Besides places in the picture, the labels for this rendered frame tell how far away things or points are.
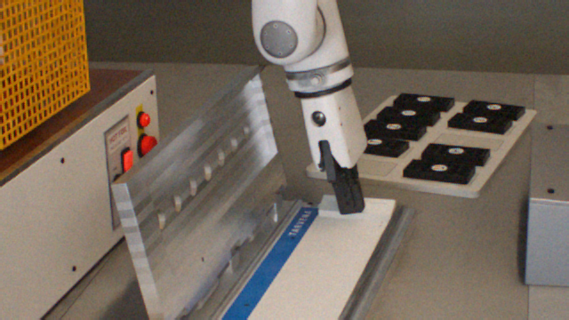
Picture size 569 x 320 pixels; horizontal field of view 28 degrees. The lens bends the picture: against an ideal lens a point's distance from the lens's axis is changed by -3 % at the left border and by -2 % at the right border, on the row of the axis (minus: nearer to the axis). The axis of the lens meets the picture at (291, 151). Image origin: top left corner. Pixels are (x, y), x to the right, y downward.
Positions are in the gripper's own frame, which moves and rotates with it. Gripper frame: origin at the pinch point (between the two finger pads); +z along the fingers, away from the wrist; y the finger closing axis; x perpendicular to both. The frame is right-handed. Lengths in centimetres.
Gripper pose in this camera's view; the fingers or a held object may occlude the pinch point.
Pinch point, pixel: (349, 197)
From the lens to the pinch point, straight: 152.0
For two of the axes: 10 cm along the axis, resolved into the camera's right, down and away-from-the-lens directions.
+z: 2.4, 9.3, 2.7
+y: 2.8, -3.3, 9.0
